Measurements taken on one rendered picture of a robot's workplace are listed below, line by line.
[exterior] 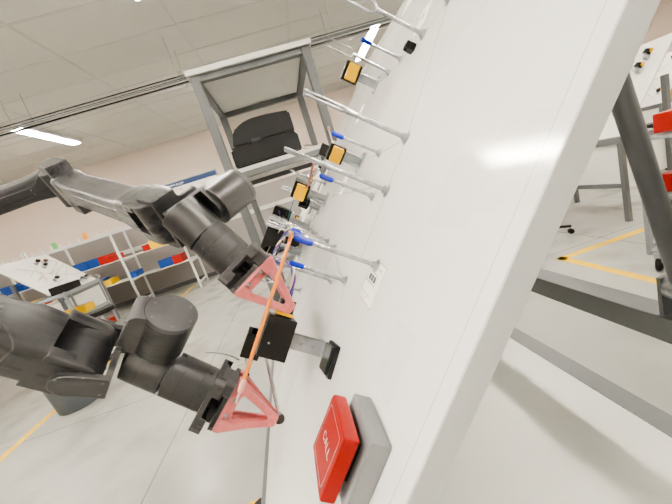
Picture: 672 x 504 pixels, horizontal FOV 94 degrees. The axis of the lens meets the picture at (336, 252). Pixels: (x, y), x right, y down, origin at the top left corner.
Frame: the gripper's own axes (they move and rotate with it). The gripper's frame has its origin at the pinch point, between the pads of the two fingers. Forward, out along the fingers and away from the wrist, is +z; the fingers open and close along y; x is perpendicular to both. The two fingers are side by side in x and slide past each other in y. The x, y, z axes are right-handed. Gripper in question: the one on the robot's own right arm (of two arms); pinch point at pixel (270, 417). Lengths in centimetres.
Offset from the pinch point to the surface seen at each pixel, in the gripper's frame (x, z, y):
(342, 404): -10.3, 0.0, -21.1
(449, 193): -28.9, -0.3, -23.6
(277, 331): -10.8, -4.9, -2.2
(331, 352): -12.0, 1.4, -7.7
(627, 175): -270, 255, 185
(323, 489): -5.4, 0.3, -23.5
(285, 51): -99, -45, 73
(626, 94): -50, 13, -22
